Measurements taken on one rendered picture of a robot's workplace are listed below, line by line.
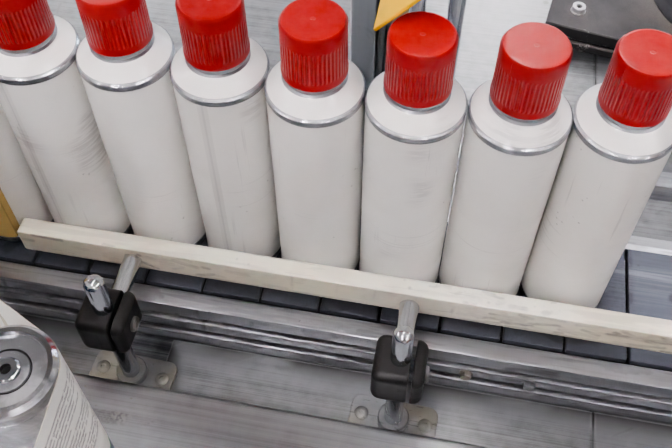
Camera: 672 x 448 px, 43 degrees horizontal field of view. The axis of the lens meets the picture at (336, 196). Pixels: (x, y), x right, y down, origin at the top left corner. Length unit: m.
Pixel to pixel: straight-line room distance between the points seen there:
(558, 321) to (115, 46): 0.29
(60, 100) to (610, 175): 0.29
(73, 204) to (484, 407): 0.29
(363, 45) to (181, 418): 0.27
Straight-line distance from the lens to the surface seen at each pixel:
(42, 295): 0.61
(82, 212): 0.55
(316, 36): 0.40
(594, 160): 0.43
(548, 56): 0.40
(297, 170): 0.45
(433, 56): 0.39
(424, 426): 0.56
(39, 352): 0.34
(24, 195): 0.57
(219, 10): 0.41
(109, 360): 0.60
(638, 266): 0.59
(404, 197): 0.45
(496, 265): 0.50
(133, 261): 0.54
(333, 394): 0.57
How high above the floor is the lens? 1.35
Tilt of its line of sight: 53 degrees down
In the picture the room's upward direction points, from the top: straight up
